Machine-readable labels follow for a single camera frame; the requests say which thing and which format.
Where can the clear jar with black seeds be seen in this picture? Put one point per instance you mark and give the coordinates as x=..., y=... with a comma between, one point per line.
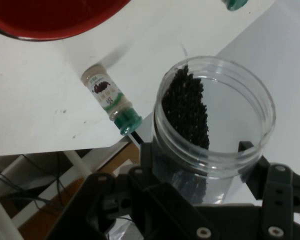
x=187, y=105

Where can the white table leg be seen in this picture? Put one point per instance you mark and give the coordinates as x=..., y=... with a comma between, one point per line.
x=77, y=160

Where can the red plastic bowl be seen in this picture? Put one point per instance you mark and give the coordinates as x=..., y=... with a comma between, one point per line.
x=52, y=17

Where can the black tape piece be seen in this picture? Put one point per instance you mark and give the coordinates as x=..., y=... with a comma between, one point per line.
x=137, y=138

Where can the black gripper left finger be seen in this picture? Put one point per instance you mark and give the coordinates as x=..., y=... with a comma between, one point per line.
x=150, y=200

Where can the green-capped spice bottle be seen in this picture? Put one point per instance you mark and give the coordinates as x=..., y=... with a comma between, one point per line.
x=105, y=92
x=236, y=5

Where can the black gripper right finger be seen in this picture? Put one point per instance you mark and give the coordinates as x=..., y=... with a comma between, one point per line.
x=277, y=190

